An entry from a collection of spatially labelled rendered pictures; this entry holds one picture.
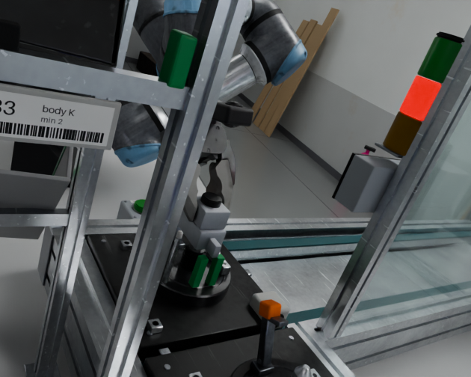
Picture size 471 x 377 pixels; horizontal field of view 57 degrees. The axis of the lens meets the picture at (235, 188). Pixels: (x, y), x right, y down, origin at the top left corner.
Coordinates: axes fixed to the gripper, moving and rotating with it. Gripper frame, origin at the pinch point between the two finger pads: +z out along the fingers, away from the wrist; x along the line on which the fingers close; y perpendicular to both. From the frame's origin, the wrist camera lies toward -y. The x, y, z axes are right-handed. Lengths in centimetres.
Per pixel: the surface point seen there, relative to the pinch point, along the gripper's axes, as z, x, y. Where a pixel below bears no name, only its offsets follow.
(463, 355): 31, -62, -1
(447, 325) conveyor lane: 24, -59, 0
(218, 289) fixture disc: 11.1, -2.3, 2.6
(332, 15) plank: -274, -353, 238
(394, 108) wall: -132, -340, 171
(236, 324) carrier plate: 16.1, -3.0, -0.1
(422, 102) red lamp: -10.2, -16.7, -25.1
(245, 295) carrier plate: 12.7, -8.1, 3.8
